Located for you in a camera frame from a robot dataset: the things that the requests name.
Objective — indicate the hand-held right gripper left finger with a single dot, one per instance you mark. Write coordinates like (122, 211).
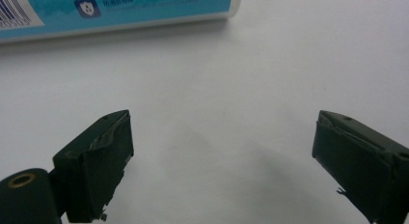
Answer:
(96, 166)

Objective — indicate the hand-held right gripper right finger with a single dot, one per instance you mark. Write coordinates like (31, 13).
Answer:
(360, 162)

